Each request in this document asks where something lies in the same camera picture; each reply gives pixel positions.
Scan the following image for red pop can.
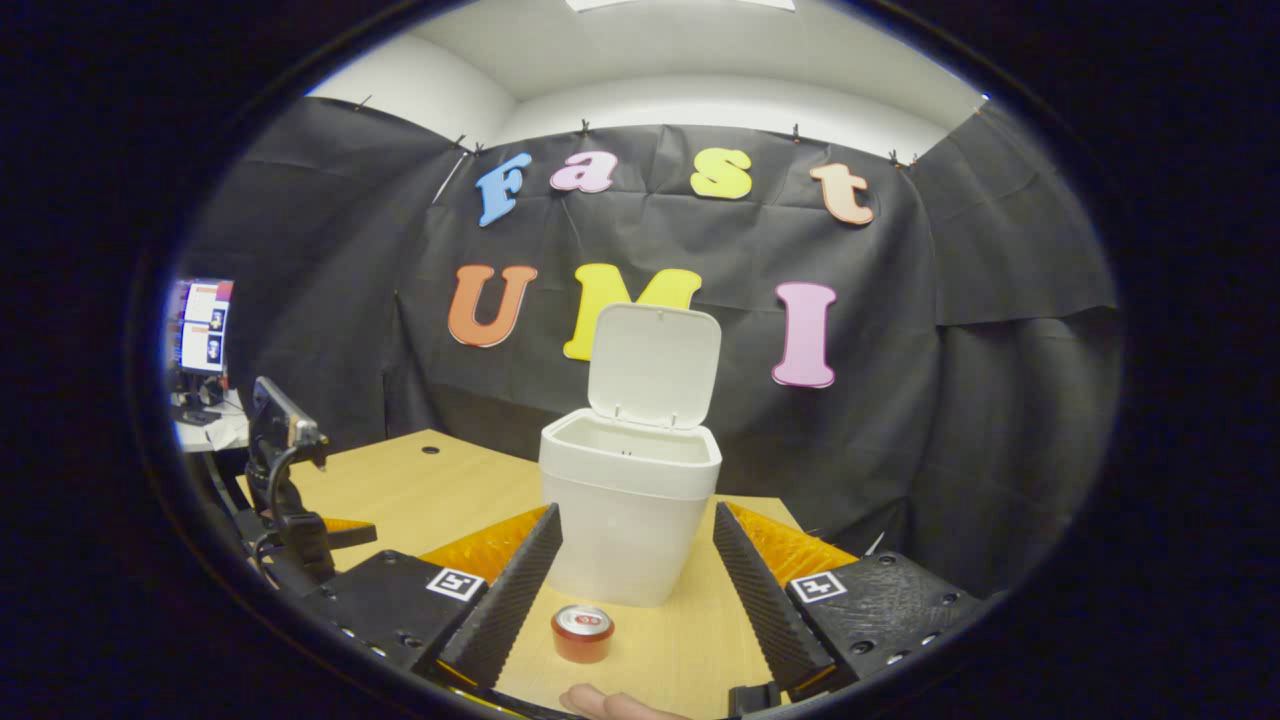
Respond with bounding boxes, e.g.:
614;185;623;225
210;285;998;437
550;604;616;665

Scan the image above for white side table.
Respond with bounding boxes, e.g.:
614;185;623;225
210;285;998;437
170;390;251;453

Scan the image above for computer monitor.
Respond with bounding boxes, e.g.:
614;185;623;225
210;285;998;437
180;280;236;376

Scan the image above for wooden desktop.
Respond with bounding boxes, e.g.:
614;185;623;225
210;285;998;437
235;430;801;719

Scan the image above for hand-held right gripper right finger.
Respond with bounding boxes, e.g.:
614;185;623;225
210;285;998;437
712;503;986;716

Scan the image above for black backdrop cloth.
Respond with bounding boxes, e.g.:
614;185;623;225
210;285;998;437
175;95;1126;601

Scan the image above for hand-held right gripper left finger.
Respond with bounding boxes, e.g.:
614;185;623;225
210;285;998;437
298;503;563;701

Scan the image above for white desktop garbage bin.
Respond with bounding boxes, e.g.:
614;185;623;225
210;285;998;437
538;303;723;608

